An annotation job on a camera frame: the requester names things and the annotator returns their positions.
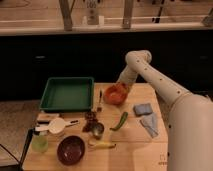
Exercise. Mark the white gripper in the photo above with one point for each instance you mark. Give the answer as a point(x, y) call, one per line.
point(128, 78)

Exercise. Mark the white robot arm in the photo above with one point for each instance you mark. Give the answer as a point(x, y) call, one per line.
point(190, 135)

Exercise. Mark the red orange bowl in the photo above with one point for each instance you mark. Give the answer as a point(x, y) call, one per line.
point(113, 97)

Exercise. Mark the dark maroon bowl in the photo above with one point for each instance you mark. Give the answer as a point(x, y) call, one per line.
point(71, 150)

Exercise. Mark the blue folded cloth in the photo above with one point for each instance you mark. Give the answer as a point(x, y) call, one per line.
point(142, 109)

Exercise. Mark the green chili pepper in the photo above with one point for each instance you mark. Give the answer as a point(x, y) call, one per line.
point(122, 120)

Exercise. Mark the light blue crumpled cloth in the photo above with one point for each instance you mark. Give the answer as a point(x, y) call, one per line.
point(150, 123)

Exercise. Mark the green plastic tray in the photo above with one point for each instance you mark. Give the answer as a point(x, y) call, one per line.
point(68, 94)

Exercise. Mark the small metal cup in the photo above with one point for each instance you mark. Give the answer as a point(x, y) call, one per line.
point(98, 130)

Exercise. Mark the yellow banana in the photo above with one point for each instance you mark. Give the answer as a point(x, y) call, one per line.
point(101, 144)

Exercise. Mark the green plastic cup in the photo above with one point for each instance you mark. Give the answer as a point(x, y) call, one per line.
point(39, 143)

